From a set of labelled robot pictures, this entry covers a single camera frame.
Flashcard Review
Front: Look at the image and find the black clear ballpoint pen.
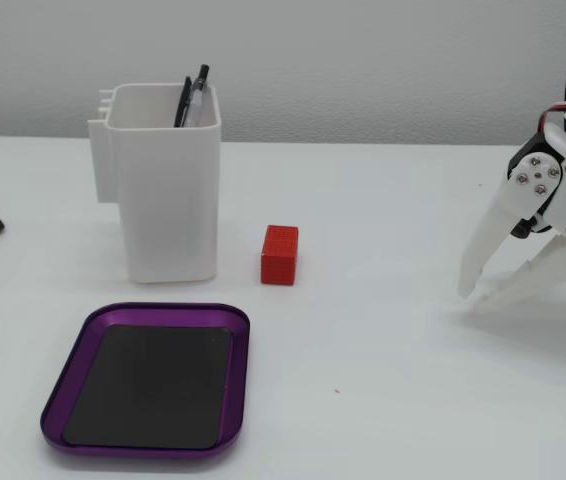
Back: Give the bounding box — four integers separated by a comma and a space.
173, 63, 211, 129

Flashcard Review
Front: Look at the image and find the white plastic pen holder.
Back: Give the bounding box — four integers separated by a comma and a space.
87, 82, 223, 285

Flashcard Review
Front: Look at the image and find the small red perforated block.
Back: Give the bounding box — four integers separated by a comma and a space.
260, 224, 300, 286

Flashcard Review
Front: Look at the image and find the black rectangular tray mat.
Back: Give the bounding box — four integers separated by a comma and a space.
61, 323, 234, 450

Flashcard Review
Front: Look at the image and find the purple metal tray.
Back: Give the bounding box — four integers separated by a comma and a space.
39, 301, 252, 459

